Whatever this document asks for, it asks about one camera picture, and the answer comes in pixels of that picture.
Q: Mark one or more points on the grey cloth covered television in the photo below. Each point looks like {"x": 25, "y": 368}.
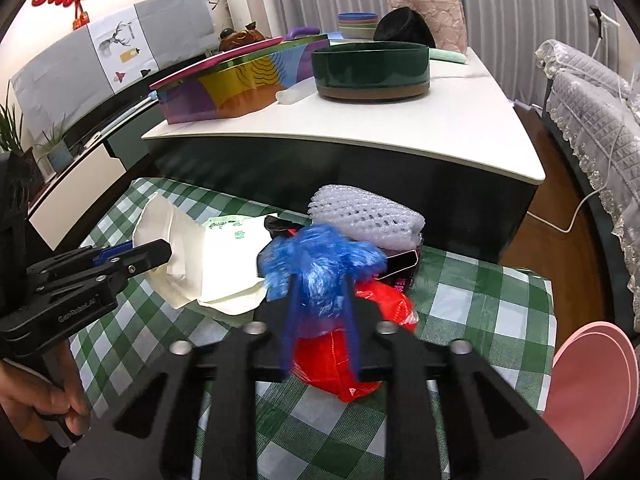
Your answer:
{"x": 84, "y": 69}

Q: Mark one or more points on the stack of coloured bowls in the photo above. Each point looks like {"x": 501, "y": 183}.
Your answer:
{"x": 357, "y": 25}

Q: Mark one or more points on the grey pleated curtain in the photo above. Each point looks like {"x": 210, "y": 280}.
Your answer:
{"x": 503, "y": 33}

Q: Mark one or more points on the small black box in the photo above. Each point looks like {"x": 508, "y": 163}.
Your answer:
{"x": 400, "y": 268}

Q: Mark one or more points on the colourful rectangular tin box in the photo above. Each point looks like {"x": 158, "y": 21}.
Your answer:
{"x": 237, "y": 82}

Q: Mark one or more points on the white black tv cabinet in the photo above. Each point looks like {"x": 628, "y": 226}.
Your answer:
{"x": 115, "y": 152}

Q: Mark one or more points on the pink lace basket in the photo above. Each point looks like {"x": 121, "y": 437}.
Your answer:
{"x": 444, "y": 18}

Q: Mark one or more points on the red plastic bag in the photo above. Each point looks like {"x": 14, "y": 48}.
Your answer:
{"x": 323, "y": 362}

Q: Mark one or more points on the potted green plant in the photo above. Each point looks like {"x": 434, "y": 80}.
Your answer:
{"x": 53, "y": 149}

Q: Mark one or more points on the black hat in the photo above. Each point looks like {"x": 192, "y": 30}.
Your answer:
{"x": 404, "y": 25}

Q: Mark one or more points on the person's left hand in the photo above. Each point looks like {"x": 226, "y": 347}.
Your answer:
{"x": 25, "y": 396}

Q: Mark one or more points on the mint green flat tray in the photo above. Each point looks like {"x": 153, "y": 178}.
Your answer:
{"x": 447, "y": 56}

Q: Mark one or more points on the pink plastic trash bin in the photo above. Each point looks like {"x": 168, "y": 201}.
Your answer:
{"x": 594, "y": 392}

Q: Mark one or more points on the green white checkered tablecloth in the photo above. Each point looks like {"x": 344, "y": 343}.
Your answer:
{"x": 304, "y": 432}

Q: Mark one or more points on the blue plastic bag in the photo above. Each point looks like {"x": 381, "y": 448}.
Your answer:
{"x": 322, "y": 257}

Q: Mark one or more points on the dark green round tin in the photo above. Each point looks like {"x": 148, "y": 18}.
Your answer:
{"x": 372, "y": 71}

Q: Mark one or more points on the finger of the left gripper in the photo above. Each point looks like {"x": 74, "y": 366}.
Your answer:
{"x": 137, "y": 259}

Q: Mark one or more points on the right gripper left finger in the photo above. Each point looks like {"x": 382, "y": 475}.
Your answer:
{"x": 150, "y": 432}

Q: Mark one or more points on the cream torn paper packaging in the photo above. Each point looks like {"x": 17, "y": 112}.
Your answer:
{"x": 179, "y": 280}

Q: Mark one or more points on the white bag green print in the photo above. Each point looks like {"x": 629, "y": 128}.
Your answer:
{"x": 230, "y": 281}

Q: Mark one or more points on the white clip lamp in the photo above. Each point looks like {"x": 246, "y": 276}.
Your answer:
{"x": 603, "y": 20}

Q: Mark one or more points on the frosted plastic tube case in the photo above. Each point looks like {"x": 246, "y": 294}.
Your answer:
{"x": 299, "y": 91}

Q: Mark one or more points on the white top coffee table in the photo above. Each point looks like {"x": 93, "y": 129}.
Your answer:
{"x": 459, "y": 156}

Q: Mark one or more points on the grey quilted sofa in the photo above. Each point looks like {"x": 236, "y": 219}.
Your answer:
{"x": 594, "y": 117}

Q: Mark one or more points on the brown figurine ornament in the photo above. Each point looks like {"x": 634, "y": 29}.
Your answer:
{"x": 230, "y": 39}

